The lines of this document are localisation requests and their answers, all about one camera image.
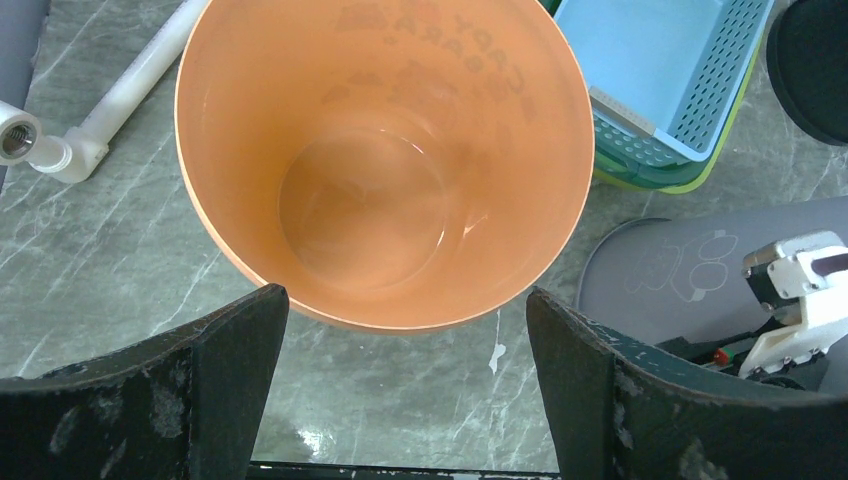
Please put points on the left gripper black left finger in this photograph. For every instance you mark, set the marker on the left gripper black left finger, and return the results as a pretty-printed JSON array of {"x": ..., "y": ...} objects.
[{"x": 183, "y": 404}]

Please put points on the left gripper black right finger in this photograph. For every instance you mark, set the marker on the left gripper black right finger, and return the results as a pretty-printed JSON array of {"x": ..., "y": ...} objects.
[{"x": 621, "y": 409}]

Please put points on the grey plastic bucket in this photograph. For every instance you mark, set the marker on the grey plastic bucket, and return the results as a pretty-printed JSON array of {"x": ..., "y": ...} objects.
[{"x": 678, "y": 285}]

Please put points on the orange plastic bucket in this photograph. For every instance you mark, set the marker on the orange plastic bucket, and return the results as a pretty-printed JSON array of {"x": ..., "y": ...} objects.
[{"x": 397, "y": 166}]

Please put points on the light blue plastic basket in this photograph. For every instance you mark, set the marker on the light blue plastic basket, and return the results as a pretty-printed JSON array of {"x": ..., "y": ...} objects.
[{"x": 736, "y": 33}]

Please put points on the black plastic bucket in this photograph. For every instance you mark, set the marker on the black plastic bucket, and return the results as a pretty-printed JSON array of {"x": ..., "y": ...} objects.
[{"x": 806, "y": 58}]

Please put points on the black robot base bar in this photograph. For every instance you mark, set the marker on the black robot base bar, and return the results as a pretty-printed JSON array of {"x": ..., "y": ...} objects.
[{"x": 313, "y": 471}]

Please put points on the dark green plastic basket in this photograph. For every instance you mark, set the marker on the dark green plastic basket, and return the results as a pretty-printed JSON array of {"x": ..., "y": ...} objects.
[{"x": 640, "y": 57}]

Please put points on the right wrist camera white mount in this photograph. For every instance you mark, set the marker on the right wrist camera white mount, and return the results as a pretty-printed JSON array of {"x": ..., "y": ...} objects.
[{"x": 801, "y": 282}]

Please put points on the white pvc pipe frame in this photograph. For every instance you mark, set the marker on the white pvc pipe frame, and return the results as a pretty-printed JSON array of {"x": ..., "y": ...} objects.
[{"x": 73, "y": 157}]

